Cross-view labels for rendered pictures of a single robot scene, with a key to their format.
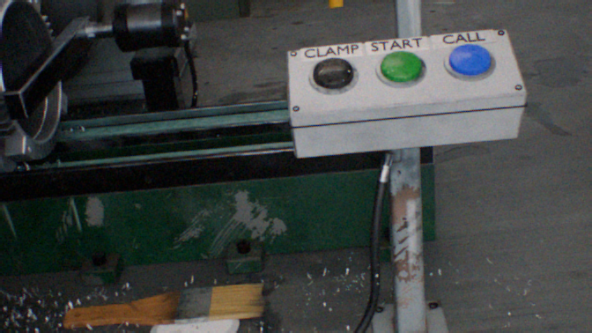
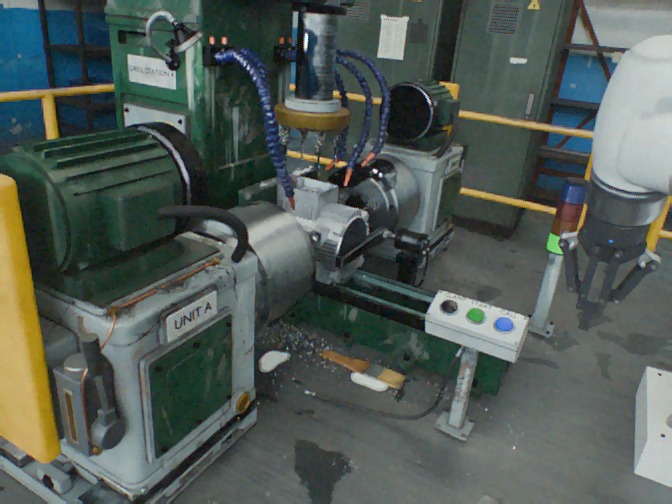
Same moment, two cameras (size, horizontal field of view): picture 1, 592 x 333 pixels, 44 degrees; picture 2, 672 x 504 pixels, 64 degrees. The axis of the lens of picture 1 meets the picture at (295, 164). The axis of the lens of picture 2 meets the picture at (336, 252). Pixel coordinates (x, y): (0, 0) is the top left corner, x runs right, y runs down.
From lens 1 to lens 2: 50 cm
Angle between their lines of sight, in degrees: 22
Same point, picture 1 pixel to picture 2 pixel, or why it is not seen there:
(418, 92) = (477, 327)
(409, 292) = (457, 407)
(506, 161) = (563, 377)
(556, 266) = (542, 433)
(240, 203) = (412, 338)
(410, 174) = (470, 358)
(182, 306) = (369, 369)
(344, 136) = (444, 331)
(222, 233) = (400, 347)
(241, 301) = (393, 379)
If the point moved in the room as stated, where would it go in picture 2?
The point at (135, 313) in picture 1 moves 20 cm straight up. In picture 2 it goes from (350, 363) to (358, 286)
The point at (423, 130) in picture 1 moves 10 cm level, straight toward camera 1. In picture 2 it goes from (475, 343) to (450, 367)
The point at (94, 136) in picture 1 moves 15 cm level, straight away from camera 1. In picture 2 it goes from (367, 281) to (373, 258)
